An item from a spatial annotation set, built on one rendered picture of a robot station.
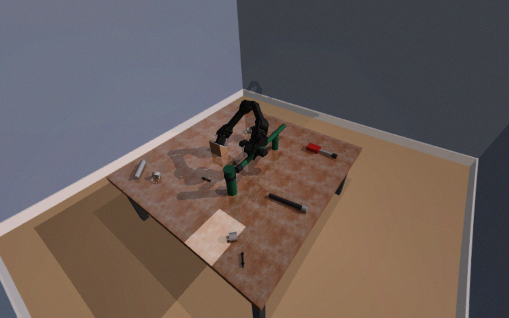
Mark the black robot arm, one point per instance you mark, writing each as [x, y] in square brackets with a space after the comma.
[259, 131]

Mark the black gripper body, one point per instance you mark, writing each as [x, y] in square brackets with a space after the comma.
[261, 152]

